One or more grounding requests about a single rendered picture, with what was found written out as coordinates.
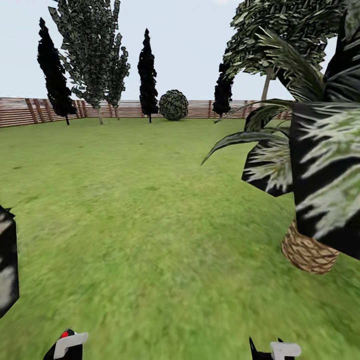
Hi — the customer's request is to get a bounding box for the pesticide atomizer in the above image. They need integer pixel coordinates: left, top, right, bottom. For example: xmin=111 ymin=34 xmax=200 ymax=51
xmin=60 ymin=328 xmax=77 ymax=338

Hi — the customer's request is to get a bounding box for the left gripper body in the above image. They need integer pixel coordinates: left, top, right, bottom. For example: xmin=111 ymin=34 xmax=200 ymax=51
xmin=43 ymin=344 xmax=83 ymax=360

